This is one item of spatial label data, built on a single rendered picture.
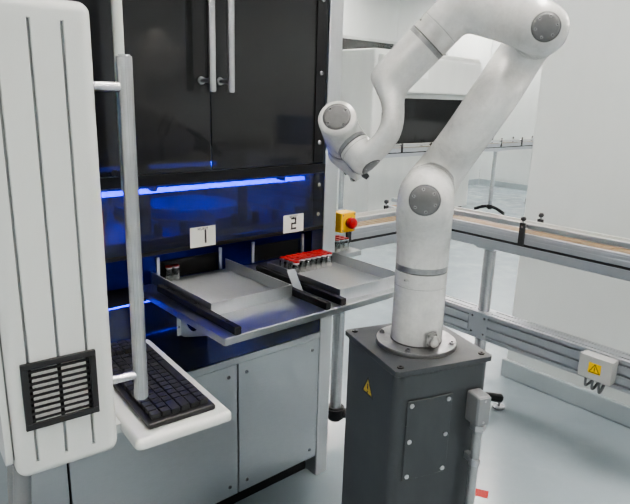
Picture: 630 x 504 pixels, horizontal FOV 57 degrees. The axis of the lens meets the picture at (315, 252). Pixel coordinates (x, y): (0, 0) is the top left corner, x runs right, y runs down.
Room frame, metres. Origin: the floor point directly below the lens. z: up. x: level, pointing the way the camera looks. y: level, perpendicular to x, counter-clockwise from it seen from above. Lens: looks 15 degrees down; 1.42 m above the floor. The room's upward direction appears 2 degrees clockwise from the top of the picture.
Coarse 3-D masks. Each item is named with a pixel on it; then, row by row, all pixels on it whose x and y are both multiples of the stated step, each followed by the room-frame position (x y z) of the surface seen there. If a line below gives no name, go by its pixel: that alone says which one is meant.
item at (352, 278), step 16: (336, 256) 1.92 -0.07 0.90; (304, 272) 1.79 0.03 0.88; (320, 272) 1.80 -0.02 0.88; (336, 272) 1.80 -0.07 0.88; (352, 272) 1.81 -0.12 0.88; (368, 272) 1.80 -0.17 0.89; (384, 272) 1.75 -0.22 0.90; (336, 288) 1.54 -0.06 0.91; (352, 288) 1.56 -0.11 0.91; (368, 288) 1.60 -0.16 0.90; (384, 288) 1.65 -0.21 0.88
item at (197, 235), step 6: (192, 228) 1.65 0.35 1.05; (198, 228) 1.66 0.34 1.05; (204, 228) 1.67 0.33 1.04; (210, 228) 1.69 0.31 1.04; (192, 234) 1.65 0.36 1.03; (198, 234) 1.66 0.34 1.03; (204, 234) 1.67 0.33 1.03; (210, 234) 1.69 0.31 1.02; (192, 240) 1.65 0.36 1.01; (198, 240) 1.66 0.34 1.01; (204, 240) 1.67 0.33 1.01; (210, 240) 1.69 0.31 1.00; (192, 246) 1.65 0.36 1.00; (198, 246) 1.66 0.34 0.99
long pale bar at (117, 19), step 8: (112, 0) 1.45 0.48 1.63; (120, 0) 1.46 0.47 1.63; (112, 8) 1.45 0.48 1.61; (120, 8) 1.46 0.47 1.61; (112, 16) 1.45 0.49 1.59; (120, 16) 1.45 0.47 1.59; (112, 24) 1.45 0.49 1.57; (120, 24) 1.45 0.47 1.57; (112, 32) 1.46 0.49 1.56; (120, 32) 1.45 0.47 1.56; (120, 40) 1.45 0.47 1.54; (120, 48) 1.45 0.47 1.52; (120, 152) 1.45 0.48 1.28; (120, 160) 1.45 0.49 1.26; (120, 168) 1.45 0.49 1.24; (120, 176) 1.47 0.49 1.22
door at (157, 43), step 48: (96, 0) 1.50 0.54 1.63; (144, 0) 1.58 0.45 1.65; (192, 0) 1.67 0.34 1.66; (96, 48) 1.50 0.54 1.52; (144, 48) 1.58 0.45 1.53; (192, 48) 1.67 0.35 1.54; (96, 96) 1.49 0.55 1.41; (144, 96) 1.57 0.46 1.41; (192, 96) 1.67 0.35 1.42; (144, 144) 1.57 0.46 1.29; (192, 144) 1.66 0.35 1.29
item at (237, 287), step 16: (208, 272) 1.76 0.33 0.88; (224, 272) 1.77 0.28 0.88; (240, 272) 1.75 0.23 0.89; (256, 272) 1.68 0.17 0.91; (176, 288) 1.53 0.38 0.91; (192, 288) 1.60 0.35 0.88; (208, 288) 1.61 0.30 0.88; (224, 288) 1.61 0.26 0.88; (240, 288) 1.61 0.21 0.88; (256, 288) 1.62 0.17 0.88; (272, 288) 1.62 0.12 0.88; (288, 288) 1.55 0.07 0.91; (208, 304) 1.40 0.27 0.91; (224, 304) 1.42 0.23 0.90; (240, 304) 1.45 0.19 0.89; (256, 304) 1.48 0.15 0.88
